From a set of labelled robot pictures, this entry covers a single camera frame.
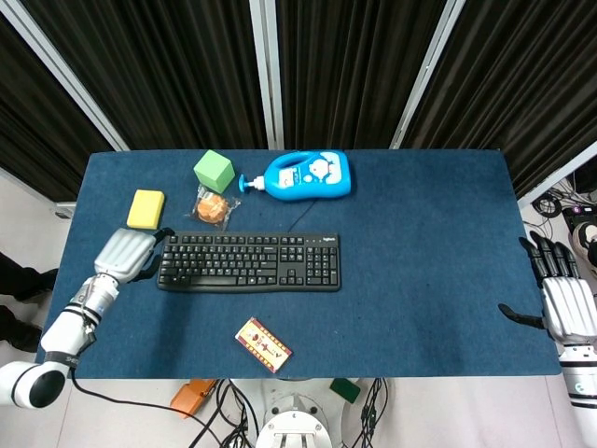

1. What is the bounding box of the black curtain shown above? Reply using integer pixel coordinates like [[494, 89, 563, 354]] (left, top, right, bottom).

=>
[[0, 0, 597, 203]]

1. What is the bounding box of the yellow sponge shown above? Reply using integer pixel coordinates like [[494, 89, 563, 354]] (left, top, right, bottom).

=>
[[126, 189, 166, 231]]

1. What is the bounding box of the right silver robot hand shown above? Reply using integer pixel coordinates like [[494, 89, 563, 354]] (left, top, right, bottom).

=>
[[497, 233, 597, 345]]

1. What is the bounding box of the green foam cube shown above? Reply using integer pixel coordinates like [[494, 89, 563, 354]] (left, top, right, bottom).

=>
[[193, 149, 235, 193]]

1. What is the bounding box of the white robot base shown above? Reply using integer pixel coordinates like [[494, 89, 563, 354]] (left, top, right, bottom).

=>
[[254, 378, 349, 448]]

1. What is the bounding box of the thin black cable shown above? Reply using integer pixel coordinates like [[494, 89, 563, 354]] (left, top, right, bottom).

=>
[[287, 198, 319, 234]]

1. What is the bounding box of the wrapped orange pastry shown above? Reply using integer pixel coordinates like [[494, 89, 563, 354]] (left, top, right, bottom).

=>
[[185, 184, 243, 231]]

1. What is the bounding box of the orange box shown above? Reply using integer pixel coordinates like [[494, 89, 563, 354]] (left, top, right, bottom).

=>
[[169, 378, 219, 419]]

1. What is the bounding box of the blue table cloth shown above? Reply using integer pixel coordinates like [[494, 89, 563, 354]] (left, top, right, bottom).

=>
[[35, 148, 562, 380]]

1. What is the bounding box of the bundle of black floor cables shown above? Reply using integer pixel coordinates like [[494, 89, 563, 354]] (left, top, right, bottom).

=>
[[214, 377, 397, 448]]

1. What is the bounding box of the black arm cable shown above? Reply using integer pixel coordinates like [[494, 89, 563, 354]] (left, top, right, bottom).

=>
[[70, 368, 223, 448]]

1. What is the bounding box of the blue pump lotion bottle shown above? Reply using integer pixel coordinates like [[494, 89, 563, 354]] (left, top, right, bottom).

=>
[[238, 149, 353, 203]]

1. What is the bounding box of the black Logitech keyboard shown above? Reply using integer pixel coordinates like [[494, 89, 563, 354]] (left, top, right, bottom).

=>
[[156, 231, 342, 294]]

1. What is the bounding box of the green block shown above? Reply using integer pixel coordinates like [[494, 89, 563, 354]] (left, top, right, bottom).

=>
[[329, 378, 362, 403]]

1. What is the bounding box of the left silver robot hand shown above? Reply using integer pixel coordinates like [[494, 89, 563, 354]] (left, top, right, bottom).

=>
[[93, 227, 176, 285]]

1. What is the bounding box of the red and cream snack packet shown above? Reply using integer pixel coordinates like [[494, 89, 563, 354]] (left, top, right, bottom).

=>
[[233, 316, 294, 373]]

